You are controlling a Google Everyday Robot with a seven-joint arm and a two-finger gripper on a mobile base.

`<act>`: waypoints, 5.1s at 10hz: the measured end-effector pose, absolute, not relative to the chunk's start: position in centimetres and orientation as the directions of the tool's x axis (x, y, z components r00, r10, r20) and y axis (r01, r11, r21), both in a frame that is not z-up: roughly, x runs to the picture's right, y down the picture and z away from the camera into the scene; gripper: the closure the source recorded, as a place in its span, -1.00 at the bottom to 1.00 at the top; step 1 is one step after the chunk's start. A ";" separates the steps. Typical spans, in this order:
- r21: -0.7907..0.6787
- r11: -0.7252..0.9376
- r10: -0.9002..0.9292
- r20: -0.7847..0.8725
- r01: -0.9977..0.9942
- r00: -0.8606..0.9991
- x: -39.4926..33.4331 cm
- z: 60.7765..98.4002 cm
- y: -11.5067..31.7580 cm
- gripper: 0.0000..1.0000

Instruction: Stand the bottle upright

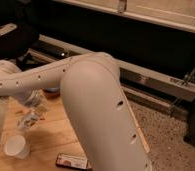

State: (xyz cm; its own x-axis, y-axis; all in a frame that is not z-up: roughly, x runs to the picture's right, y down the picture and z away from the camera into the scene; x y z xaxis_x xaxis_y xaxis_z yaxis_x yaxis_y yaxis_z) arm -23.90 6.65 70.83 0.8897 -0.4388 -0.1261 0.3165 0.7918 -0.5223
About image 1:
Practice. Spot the white paper cup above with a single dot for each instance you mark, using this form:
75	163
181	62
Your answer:
17	146

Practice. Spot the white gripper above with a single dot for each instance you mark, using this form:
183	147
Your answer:
30	99

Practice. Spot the brown bowl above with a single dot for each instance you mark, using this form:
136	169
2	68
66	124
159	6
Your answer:
51	93

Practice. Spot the metal floor rail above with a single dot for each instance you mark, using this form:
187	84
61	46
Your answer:
157	81

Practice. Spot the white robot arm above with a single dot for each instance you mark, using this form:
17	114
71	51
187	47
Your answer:
94	102

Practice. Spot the black office chair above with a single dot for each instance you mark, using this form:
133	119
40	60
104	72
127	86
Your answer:
17	42

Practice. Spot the clear plastic bottle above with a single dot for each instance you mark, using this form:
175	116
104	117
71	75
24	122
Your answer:
30	118

